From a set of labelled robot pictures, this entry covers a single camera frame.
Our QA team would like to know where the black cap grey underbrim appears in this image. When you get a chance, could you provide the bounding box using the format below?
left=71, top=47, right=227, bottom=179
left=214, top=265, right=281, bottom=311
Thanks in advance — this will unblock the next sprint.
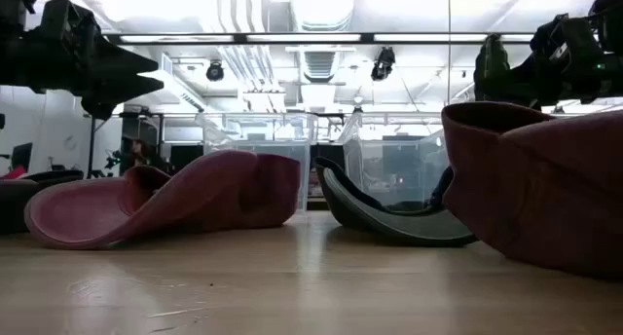
left=313, top=155, right=481, bottom=248

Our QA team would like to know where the black background post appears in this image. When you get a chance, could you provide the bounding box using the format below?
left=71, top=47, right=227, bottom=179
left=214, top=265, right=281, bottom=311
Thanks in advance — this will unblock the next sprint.
left=86, top=114, right=97, bottom=179

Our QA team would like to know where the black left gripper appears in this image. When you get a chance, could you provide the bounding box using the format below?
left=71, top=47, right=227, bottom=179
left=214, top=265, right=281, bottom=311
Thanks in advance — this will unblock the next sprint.
left=38, top=0, right=165, bottom=121

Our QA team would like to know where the black monitor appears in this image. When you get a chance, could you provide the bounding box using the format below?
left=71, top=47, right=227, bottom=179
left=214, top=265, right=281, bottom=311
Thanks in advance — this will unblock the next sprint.
left=10, top=142, right=34, bottom=171

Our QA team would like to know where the maroon baseball cap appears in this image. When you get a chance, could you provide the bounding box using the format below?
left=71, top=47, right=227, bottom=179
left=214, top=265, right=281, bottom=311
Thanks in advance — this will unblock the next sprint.
left=440, top=100, right=623, bottom=280
left=23, top=148, right=302, bottom=251

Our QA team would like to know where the red bar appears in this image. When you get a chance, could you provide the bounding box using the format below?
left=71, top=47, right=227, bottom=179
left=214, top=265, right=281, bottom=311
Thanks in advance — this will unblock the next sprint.
left=0, top=165, right=28, bottom=180

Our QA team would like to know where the clear plastic bin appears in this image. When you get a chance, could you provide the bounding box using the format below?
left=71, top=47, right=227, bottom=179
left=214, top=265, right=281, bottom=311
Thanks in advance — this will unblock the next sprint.
left=338, top=109, right=452, bottom=210
left=194, top=111, right=320, bottom=214

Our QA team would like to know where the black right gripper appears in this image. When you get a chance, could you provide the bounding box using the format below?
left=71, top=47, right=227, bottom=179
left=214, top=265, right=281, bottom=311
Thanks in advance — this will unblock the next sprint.
left=510, top=13, right=623, bottom=108

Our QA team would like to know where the ceiling vent grille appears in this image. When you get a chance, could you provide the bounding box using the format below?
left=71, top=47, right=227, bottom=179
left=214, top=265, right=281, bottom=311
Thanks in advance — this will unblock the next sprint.
left=302, top=50, right=337, bottom=83

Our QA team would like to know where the black ceiling spotlight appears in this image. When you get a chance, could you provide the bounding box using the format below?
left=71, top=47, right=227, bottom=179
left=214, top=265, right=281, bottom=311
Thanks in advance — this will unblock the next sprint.
left=204, top=59, right=226, bottom=83
left=370, top=46, right=396, bottom=82

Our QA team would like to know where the round ceiling air duct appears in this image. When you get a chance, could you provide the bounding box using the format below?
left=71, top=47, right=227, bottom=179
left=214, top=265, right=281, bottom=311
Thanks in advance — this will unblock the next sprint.
left=290, top=0, right=357, bottom=32

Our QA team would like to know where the person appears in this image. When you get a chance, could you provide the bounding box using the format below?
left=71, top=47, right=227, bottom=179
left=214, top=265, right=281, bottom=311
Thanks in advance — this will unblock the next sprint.
left=121, top=138, right=169, bottom=175

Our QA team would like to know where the thin vertical pole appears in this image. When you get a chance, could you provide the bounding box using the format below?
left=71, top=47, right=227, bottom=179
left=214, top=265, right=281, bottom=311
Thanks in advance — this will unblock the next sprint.
left=446, top=0, right=452, bottom=107

